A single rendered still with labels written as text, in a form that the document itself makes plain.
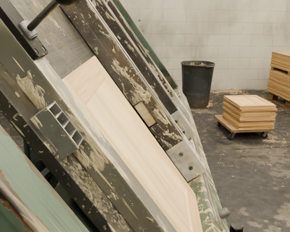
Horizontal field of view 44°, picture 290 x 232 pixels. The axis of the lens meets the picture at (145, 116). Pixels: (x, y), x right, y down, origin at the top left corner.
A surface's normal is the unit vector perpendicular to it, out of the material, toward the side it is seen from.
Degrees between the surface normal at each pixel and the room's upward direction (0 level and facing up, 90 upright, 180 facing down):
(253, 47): 90
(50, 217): 54
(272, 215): 0
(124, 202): 90
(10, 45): 90
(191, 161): 90
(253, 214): 0
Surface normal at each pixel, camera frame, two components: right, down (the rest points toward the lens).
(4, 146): 0.82, -0.54
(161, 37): 0.15, 0.29
